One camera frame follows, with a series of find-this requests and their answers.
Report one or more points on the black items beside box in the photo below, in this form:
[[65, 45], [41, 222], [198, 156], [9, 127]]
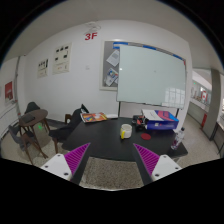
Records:
[[139, 121]]

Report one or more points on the white mug yellow handle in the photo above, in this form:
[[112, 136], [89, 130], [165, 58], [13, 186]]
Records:
[[125, 131]]

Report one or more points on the white flat object on table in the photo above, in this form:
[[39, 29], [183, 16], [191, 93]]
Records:
[[112, 116]]

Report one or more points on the clear plastic water bottle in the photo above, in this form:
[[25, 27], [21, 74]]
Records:
[[178, 138]]

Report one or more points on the grey notice board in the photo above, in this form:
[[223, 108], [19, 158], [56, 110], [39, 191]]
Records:
[[109, 66]]

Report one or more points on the red 3F wall sign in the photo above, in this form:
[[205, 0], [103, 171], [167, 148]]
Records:
[[90, 36]]

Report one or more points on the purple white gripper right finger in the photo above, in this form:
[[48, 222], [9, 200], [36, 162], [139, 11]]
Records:
[[156, 166]]

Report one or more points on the wooden chair near round table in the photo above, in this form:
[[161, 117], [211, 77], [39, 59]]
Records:
[[24, 140]]

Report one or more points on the large whiteboard on stand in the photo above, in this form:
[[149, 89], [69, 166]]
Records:
[[149, 76]]

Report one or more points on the white wall poster small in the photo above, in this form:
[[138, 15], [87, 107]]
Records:
[[42, 68]]

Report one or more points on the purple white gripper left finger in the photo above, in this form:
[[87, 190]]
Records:
[[70, 166]]

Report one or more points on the white wall poster large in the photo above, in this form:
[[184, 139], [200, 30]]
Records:
[[61, 60]]

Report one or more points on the dark chair behind round table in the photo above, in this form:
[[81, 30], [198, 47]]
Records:
[[31, 107]]

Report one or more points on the red wall picture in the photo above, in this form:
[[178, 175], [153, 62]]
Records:
[[8, 92]]

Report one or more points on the blue cardboard box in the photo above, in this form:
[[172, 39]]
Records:
[[159, 120]]

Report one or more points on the round brown side table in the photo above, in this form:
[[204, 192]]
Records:
[[30, 119]]

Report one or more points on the dark chair at table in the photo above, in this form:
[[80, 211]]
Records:
[[72, 121]]

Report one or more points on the red round coaster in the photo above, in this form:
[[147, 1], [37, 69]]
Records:
[[145, 136]]

